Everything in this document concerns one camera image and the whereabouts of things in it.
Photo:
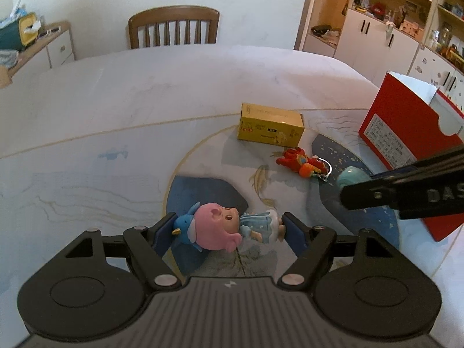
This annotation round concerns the red cardboard box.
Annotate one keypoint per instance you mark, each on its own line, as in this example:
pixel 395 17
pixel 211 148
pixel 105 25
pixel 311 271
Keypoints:
pixel 398 123

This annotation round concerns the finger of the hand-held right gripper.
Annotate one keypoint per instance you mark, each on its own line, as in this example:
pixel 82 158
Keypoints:
pixel 369 194
pixel 424 162

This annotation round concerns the white storage cabinet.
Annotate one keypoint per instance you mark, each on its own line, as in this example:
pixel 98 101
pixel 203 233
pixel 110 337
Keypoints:
pixel 369 40

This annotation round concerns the yellow cardboard box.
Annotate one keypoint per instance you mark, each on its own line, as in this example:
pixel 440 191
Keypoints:
pixel 270 125

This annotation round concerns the sunglasses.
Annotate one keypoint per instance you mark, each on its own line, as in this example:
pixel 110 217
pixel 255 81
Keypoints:
pixel 49 32

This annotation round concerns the red cap on shelf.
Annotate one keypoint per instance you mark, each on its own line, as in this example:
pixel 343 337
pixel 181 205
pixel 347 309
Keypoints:
pixel 379 7

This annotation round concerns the teal rounded plastic case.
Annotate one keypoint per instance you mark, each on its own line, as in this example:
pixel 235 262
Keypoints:
pixel 350 179

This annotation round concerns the white sideboard with wooden top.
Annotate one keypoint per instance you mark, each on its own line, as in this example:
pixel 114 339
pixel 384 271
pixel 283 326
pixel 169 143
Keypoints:
pixel 58 49

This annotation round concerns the pink-haired doll figure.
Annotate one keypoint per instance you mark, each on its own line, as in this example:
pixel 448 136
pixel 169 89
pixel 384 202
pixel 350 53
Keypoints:
pixel 217 224

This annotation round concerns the small wooden drawer box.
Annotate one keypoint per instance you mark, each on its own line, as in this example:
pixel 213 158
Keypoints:
pixel 411 28

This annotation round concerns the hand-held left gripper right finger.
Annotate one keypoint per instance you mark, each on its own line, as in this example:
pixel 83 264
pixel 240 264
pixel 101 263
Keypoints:
pixel 294 232

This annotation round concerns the black shoes on shelf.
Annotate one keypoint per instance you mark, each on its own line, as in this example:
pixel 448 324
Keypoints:
pixel 321 29

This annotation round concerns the brown wooden chair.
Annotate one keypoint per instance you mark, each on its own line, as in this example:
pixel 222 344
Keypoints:
pixel 174 14

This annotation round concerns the teal and yellow tissue box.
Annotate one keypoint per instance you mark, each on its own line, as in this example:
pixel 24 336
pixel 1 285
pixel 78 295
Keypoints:
pixel 14 34

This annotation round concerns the white plastic bag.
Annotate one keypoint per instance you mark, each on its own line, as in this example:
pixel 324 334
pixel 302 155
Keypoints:
pixel 7 58

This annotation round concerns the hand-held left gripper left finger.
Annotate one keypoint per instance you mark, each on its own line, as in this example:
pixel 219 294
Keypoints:
pixel 165 230

